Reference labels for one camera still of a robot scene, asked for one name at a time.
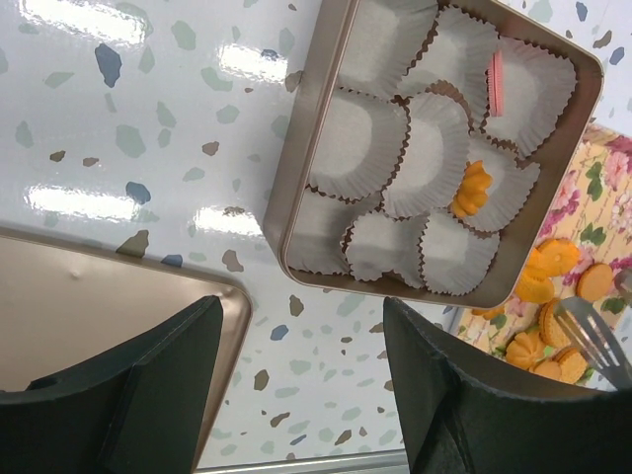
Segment pink round cookie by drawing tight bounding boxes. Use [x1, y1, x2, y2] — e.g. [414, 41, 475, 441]
[487, 49, 505, 118]

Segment gold square tin lid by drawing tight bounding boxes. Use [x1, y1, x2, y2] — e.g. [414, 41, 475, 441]
[1, 227, 253, 465]

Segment orange flower cookie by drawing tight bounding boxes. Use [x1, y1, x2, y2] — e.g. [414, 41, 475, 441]
[450, 160, 494, 218]

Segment gold square cookie tin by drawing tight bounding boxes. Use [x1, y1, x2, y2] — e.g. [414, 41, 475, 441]
[264, 1, 603, 308]

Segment floral rectangular tray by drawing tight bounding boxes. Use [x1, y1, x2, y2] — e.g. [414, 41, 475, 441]
[452, 125, 631, 384]

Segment metal serving tongs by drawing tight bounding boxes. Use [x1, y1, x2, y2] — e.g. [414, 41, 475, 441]
[553, 269, 631, 389]

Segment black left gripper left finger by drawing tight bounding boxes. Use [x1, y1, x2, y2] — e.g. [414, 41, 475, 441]
[1, 296, 223, 473]

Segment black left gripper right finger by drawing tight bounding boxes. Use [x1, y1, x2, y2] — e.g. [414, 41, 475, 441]
[383, 297, 631, 473]

